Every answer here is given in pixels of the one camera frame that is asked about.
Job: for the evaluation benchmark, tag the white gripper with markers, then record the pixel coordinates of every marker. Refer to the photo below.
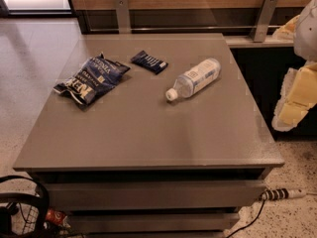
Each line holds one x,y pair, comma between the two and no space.
306,34

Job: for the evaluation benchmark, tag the clear plastic water bottle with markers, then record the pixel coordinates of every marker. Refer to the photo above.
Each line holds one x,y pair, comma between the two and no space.
193,80

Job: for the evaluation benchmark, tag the white power strip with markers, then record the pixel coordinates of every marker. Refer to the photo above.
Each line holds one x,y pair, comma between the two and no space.
282,193

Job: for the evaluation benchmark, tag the small dark blue snack packet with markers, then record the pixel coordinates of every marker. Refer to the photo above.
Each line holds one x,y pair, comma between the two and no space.
148,62

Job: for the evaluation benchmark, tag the grey drawer cabinet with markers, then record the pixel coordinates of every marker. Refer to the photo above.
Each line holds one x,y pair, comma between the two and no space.
134,134

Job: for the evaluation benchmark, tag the upper grey drawer front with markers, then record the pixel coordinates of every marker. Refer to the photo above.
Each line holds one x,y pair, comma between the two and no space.
154,195

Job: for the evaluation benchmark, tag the grey drawer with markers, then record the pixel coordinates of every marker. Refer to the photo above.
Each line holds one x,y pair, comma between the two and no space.
154,195
153,222

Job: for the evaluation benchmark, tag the blue chip bag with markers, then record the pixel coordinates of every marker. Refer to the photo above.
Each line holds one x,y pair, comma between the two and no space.
96,77

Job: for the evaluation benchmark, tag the lower grey drawer front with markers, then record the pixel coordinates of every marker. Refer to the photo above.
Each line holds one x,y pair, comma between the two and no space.
153,222

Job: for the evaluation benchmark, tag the red snack packet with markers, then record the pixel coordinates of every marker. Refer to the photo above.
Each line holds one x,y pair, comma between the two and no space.
57,218

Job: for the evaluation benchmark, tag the right metal wall bracket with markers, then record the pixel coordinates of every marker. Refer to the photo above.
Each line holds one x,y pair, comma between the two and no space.
259,30

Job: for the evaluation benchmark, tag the metal wall bracket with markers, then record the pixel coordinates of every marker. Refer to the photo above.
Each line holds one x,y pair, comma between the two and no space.
123,16
259,30

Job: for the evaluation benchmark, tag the left metal wall bracket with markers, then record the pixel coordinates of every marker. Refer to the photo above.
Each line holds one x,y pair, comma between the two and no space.
123,16

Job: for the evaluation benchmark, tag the horizontal metal rail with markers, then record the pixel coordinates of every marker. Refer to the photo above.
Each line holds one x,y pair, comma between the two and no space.
179,29

